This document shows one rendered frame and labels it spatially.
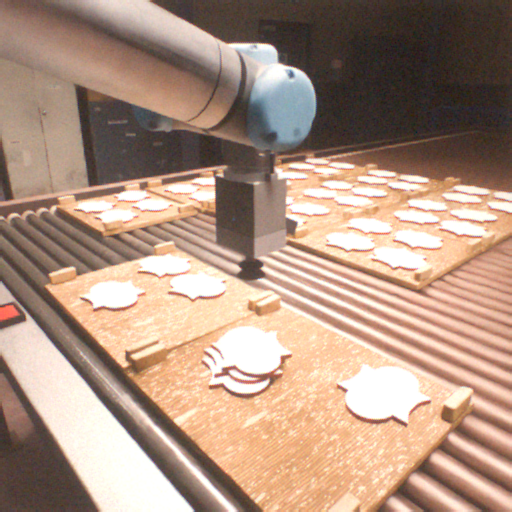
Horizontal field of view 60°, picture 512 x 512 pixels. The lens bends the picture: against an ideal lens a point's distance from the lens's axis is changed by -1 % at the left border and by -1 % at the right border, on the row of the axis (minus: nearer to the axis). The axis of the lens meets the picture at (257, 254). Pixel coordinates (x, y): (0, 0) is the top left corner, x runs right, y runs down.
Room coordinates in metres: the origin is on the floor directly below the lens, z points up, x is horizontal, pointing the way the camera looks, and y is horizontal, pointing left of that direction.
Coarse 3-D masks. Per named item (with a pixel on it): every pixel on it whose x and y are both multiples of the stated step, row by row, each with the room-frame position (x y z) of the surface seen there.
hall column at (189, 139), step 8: (176, 0) 5.11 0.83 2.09; (184, 0) 5.09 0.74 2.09; (176, 8) 5.12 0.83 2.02; (184, 8) 5.09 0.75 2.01; (192, 8) 5.15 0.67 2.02; (176, 16) 5.12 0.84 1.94; (184, 16) 5.09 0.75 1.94; (192, 16) 5.14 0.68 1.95; (192, 24) 5.14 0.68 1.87; (184, 136) 5.10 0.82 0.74; (192, 136) 5.10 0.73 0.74; (184, 144) 5.11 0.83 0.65; (192, 144) 5.10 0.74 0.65; (184, 152) 5.14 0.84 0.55; (192, 152) 5.09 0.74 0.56; (184, 160) 5.13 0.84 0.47; (192, 160) 5.09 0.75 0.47; (184, 168) 5.14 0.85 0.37; (192, 168) 5.09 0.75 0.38
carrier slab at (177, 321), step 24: (120, 264) 1.03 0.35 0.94; (192, 264) 1.03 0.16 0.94; (48, 288) 0.89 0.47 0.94; (72, 288) 0.89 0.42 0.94; (144, 288) 0.89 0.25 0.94; (168, 288) 0.89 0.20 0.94; (240, 288) 0.89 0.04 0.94; (72, 312) 0.78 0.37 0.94; (96, 312) 0.78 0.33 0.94; (120, 312) 0.78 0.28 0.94; (144, 312) 0.78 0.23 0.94; (168, 312) 0.78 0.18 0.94; (192, 312) 0.78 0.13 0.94; (216, 312) 0.79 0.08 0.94; (240, 312) 0.78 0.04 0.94; (96, 336) 0.69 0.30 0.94; (120, 336) 0.70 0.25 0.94; (144, 336) 0.70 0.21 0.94; (168, 336) 0.70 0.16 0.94; (192, 336) 0.70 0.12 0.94; (120, 360) 0.62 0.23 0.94
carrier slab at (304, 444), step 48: (288, 336) 0.70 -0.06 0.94; (336, 336) 0.70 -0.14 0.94; (144, 384) 0.56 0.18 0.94; (192, 384) 0.56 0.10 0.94; (288, 384) 0.56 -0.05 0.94; (336, 384) 0.56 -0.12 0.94; (432, 384) 0.56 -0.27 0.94; (192, 432) 0.46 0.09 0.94; (240, 432) 0.46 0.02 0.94; (288, 432) 0.46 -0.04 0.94; (336, 432) 0.46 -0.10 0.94; (384, 432) 0.46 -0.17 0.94; (432, 432) 0.46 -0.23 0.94; (240, 480) 0.38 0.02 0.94; (288, 480) 0.38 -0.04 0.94; (336, 480) 0.38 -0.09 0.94; (384, 480) 0.38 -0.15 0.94
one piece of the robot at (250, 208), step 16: (272, 160) 0.58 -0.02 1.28; (224, 176) 0.60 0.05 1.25; (240, 176) 0.58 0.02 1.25; (256, 176) 0.58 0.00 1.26; (272, 176) 0.58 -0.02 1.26; (224, 192) 0.61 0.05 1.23; (240, 192) 0.58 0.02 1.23; (256, 192) 0.57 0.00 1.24; (272, 192) 0.59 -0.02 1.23; (224, 208) 0.61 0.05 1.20; (240, 208) 0.58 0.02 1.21; (256, 208) 0.57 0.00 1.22; (272, 208) 0.59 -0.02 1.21; (224, 224) 0.61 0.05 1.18; (240, 224) 0.58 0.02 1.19; (256, 224) 0.57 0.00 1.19; (272, 224) 0.59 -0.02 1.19; (288, 224) 0.64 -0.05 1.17; (224, 240) 0.61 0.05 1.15; (240, 240) 0.58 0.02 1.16; (256, 240) 0.57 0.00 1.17; (272, 240) 0.59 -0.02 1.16; (256, 256) 0.57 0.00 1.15
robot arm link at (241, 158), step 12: (228, 144) 0.59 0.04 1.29; (240, 144) 0.58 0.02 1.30; (228, 156) 0.59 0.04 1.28; (240, 156) 0.58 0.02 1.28; (252, 156) 0.58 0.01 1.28; (264, 156) 0.58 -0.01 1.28; (276, 156) 0.61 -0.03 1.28; (228, 168) 0.60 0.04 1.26; (240, 168) 0.58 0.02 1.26; (252, 168) 0.58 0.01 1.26; (264, 168) 0.59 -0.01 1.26
